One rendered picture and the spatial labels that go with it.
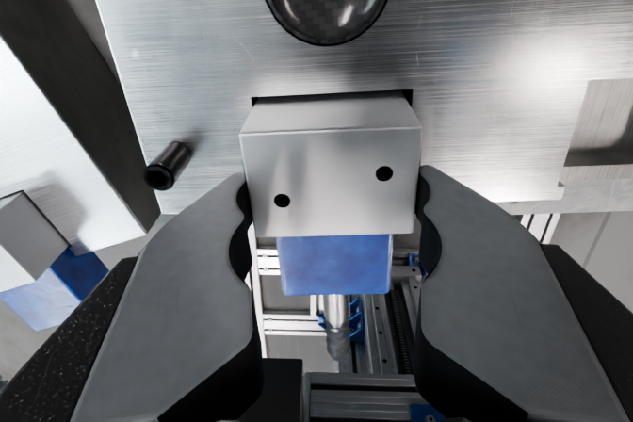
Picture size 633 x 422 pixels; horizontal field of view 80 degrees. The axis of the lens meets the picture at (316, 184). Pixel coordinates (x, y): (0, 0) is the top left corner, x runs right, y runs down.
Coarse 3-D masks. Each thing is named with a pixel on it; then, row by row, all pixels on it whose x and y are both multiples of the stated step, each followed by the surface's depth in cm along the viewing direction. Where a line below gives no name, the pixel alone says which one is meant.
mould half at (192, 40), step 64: (128, 0) 11; (192, 0) 11; (256, 0) 11; (448, 0) 11; (512, 0) 11; (576, 0) 11; (128, 64) 12; (192, 64) 12; (256, 64) 12; (320, 64) 12; (384, 64) 12; (448, 64) 12; (512, 64) 12; (576, 64) 12; (192, 128) 13; (448, 128) 13; (512, 128) 13; (192, 192) 14; (512, 192) 14
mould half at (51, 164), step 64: (0, 0) 16; (64, 0) 19; (0, 64) 16; (64, 64) 18; (0, 128) 17; (64, 128) 17; (128, 128) 21; (0, 192) 19; (64, 192) 19; (128, 192) 20
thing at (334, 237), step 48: (288, 96) 13; (336, 96) 13; (384, 96) 12; (240, 144) 10; (288, 144) 10; (336, 144) 10; (384, 144) 10; (288, 192) 11; (336, 192) 11; (384, 192) 11; (288, 240) 14; (336, 240) 14; (384, 240) 14; (288, 288) 15; (336, 288) 15; (384, 288) 15; (336, 336) 18
